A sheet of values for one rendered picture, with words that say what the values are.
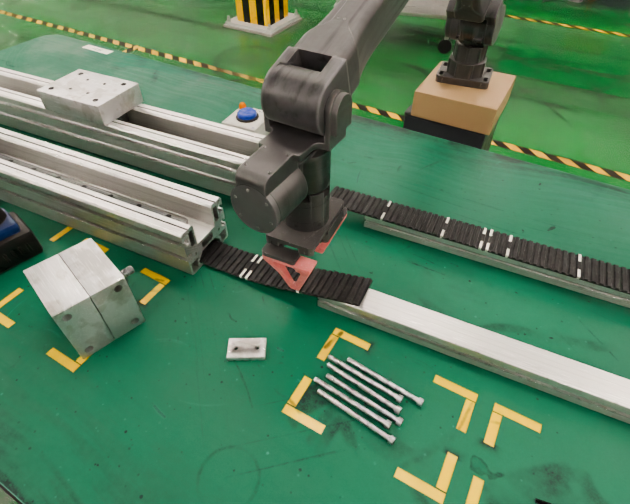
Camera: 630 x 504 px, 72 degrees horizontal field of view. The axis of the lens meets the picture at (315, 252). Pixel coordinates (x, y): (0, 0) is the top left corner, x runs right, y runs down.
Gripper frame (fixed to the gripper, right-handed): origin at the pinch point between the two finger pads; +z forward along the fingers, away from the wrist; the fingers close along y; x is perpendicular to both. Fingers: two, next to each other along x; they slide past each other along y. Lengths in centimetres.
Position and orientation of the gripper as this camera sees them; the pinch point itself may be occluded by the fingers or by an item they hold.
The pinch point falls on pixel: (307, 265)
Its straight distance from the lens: 60.7
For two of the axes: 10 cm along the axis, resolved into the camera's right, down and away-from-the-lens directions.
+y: -4.2, 6.5, -6.4
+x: 9.1, 3.0, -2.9
